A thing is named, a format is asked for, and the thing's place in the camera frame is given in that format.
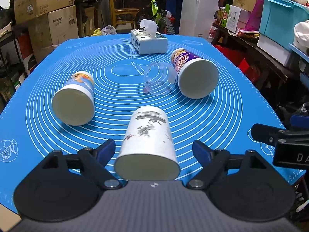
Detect white grey print paper cup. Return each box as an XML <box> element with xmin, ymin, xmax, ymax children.
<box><xmin>114</xmin><ymin>106</ymin><xmax>181</xmax><ymax>181</ymax></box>

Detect blue orange print paper cup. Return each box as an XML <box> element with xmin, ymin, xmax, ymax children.
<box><xmin>52</xmin><ymin>71</ymin><xmax>95</xmax><ymax>126</ymax></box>

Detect purple print paper cup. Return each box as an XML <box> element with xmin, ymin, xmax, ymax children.
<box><xmin>170</xmin><ymin>48</ymin><xmax>219</xmax><ymax>99</ymax></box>

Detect clear plastic cup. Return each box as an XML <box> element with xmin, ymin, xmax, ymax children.
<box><xmin>143</xmin><ymin>62</ymin><xmax>177</xmax><ymax>96</ymax></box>

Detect blue silicone baking mat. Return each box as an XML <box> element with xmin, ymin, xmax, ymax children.
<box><xmin>0</xmin><ymin>33</ymin><xmax>306</xmax><ymax>214</ymax></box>

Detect dark wooden side table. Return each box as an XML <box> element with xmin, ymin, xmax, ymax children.
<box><xmin>211</xmin><ymin>23</ymin><xmax>300</xmax><ymax>91</ymax></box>

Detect turquoise plastic storage bin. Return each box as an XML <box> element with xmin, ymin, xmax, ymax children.
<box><xmin>259</xmin><ymin>0</ymin><xmax>308</xmax><ymax>49</ymax></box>

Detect black metal shelf rack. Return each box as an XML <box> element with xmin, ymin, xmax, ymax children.
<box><xmin>1</xmin><ymin>28</ymin><xmax>38</xmax><ymax>109</ymax></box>

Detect green white product box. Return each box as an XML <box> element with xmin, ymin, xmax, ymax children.
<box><xmin>221</xmin><ymin>4</ymin><xmax>241</xmax><ymax>33</ymax></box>

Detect white tissue box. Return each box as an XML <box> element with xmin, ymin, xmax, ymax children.
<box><xmin>130</xmin><ymin>19</ymin><xmax>168</xmax><ymax>55</ymax></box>

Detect lower cardboard box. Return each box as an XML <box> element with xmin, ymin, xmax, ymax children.
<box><xmin>28</xmin><ymin>6</ymin><xmax>79</xmax><ymax>63</ymax></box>

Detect white chest freezer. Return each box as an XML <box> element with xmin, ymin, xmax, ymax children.
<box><xmin>179</xmin><ymin>0</ymin><xmax>219</xmax><ymax>39</ymax></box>

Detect wooden chair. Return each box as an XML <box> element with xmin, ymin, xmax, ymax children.
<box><xmin>109</xmin><ymin>0</ymin><xmax>139</xmax><ymax>29</ymax></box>

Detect bicycle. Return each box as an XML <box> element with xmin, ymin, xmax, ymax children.
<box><xmin>132</xmin><ymin>0</ymin><xmax>174</xmax><ymax>35</ymax></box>

